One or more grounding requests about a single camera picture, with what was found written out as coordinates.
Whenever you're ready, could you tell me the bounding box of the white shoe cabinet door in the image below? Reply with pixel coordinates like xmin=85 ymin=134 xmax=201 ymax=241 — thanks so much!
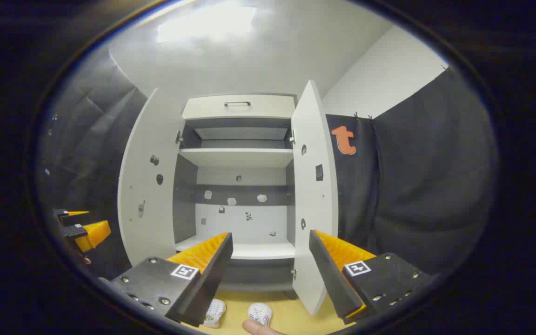
xmin=117 ymin=87 xmax=189 ymax=267
xmin=290 ymin=80 xmax=339 ymax=316

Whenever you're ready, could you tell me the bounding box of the white canvas shoe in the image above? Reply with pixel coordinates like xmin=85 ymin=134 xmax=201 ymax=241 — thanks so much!
xmin=248 ymin=302 xmax=273 ymax=326
xmin=203 ymin=299 xmax=227 ymax=328

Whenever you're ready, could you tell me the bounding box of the white cabinet drawer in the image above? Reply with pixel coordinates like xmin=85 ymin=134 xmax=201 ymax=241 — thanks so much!
xmin=181 ymin=94 xmax=296 ymax=120

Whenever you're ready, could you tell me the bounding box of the white shoe cabinet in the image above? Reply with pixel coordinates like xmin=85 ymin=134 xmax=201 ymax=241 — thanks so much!
xmin=173 ymin=93 xmax=299 ymax=298

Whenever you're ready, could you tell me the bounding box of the black backdrop cloth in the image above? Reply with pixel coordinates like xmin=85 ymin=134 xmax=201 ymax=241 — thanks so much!
xmin=40 ymin=49 xmax=150 ymax=280
xmin=325 ymin=67 xmax=499 ymax=275

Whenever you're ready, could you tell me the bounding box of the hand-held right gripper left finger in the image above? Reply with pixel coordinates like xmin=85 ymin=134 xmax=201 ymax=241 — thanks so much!
xmin=110 ymin=232 xmax=234 ymax=328

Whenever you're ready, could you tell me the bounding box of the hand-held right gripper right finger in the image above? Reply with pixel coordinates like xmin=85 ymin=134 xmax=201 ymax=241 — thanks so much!
xmin=308 ymin=229 xmax=431 ymax=325

